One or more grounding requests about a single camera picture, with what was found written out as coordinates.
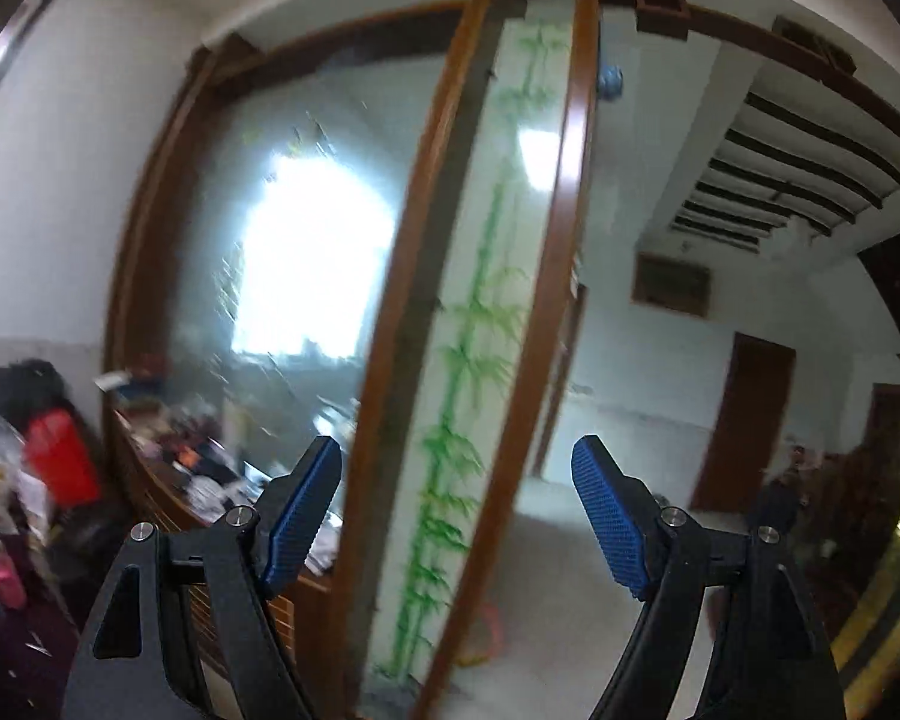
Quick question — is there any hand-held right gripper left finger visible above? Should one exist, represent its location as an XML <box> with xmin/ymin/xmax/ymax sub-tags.
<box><xmin>60</xmin><ymin>435</ymin><xmax>344</xmax><ymax>720</ymax></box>

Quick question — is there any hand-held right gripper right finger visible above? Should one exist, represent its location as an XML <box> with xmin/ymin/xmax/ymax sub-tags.
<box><xmin>572</xmin><ymin>435</ymin><xmax>848</xmax><ymax>720</ymax></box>

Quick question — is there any wooden cabinet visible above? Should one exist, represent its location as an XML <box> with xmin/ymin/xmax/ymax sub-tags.
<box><xmin>105</xmin><ymin>367</ymin><xmax>353</xmax><ymax>680</ymax></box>

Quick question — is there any brown wooden door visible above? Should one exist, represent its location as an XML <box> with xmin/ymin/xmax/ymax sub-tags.
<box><xmin>688</xmin><ymin>331</ymin><xmax>797</xmax><ymax>517</ymax></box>

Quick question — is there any bamboo print glass sliding door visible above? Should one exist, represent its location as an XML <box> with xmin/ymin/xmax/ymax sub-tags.
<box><xmin>345</xmin><ymin>0</ymin><xmax>602</xmax><ymax>720</ymax></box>

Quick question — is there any red bag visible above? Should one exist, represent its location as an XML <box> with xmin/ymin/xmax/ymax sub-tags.
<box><xmin>21</xmin><ymin>406</ymin><xmax>104</xmax><ymax>509</ymax></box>

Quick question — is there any wood framed glass partition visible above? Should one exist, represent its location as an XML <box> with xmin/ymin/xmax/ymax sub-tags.
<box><xmin>103</xmin><ymin>0</ymin><xmax>488</xmax><ymax>720</ymax></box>

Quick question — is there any dark wooden door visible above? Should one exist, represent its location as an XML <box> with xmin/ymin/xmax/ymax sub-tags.
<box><xmin>861</xmin><ymin>381</ymin><xmax>900</xmax><ymax>470</ymax></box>

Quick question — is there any staircase underside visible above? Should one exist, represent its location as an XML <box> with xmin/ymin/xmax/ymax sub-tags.
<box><xmin>669</xmin><ymin>88</ymin><xmax>900</xmax><ymax>254</ymax></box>

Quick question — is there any framed wall picture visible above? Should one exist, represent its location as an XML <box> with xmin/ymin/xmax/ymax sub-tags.
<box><xmin>632</xmin><ymin>252</ymin><xmax>715</xmax><ymax>317</ymax></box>

